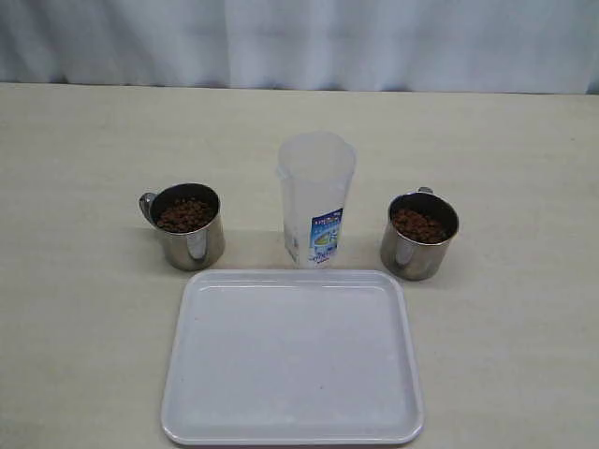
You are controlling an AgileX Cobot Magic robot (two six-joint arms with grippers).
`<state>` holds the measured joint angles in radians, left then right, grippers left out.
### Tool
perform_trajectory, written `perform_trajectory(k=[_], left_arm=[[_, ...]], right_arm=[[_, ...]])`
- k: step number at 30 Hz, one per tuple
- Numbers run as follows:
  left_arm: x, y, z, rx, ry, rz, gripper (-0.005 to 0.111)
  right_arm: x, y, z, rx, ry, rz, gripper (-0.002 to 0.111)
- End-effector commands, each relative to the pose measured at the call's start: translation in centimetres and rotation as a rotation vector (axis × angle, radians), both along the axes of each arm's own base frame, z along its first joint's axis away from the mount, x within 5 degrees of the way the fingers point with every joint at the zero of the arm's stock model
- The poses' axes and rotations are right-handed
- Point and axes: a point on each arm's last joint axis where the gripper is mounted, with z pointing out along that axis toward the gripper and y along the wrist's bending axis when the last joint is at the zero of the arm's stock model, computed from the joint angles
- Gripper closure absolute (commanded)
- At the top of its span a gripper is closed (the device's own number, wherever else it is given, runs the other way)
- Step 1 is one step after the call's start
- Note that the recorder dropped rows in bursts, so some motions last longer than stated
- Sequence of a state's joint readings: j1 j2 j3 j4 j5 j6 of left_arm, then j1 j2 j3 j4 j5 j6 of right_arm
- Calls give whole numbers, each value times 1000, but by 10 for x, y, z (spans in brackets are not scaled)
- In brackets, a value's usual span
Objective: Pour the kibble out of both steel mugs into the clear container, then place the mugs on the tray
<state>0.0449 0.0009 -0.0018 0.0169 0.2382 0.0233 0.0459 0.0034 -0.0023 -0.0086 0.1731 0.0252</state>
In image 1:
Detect steel mug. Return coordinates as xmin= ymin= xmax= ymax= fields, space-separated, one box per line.
xmin=139 ymin=182 xmax=226 ymax=271
xmin=380 ymin=187 xmax=460 ymax=281

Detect clear plastic container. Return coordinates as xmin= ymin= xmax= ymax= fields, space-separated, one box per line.
xmin=277 ymin=131 xmax=357 ymax=268

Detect brown pellets in left mug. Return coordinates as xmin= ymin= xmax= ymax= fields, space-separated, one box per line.
xmin=156 ymin=197 xmax=216 ymax=234

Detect white plastic tray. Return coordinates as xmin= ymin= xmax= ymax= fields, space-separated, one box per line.
xmin=160 ymin=269 xmax=425 ymax=446

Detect white curtain backdrop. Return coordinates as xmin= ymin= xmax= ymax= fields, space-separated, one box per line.
xmin=1 ymin=1 xmax=598 ymax=94

